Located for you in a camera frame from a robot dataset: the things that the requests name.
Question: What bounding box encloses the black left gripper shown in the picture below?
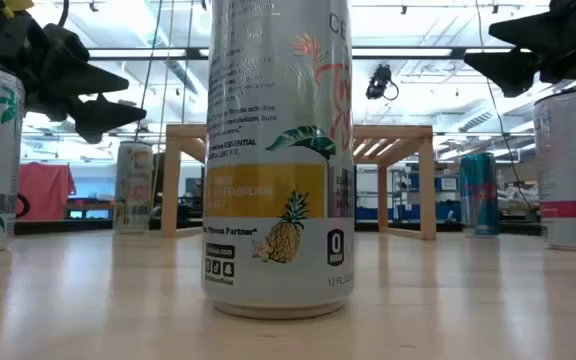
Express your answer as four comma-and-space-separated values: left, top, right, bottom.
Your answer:
0, 0, 148, 146

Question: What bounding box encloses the white Celsius Tropical Vibe can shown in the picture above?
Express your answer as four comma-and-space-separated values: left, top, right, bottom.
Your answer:
200, 0, 356, 320
112, 140, 154, 235

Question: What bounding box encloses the blue Red Bull can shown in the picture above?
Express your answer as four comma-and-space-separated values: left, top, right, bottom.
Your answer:
459, 152, 501, 237

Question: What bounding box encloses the light wooden slatted shelf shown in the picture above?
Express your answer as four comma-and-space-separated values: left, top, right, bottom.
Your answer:
160, 123, 438, 241

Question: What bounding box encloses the red hanging cloth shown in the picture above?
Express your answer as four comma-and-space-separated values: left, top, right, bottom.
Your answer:
17, 162, 77, 222

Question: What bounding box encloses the yellow tag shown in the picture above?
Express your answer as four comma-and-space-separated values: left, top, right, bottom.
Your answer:
1, 0, 35, 19

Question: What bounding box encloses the pile of plastic bags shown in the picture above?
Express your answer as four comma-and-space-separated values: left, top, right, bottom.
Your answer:
499, 179, 537, 211

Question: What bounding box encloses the blue storage bin rack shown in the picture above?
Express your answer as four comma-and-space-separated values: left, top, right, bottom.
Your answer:
356, 167, 463, 222

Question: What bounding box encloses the yellow black knotted hanging cable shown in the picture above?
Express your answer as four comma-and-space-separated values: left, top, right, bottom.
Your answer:
474, 0, 537, 214

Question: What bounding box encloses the thin grey hanging cable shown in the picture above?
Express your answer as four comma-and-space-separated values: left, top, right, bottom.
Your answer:
181, 0, 193, 124

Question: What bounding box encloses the long ceiling light rail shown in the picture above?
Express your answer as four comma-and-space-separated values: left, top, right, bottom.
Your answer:
87, 46, 534, 62

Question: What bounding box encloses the black looped cable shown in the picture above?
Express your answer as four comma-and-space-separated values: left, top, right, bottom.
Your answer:
15, 192, 32, 220

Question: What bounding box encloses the black ceiling camera with cable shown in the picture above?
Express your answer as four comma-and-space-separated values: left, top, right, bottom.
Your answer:
365, 63, 400, 101

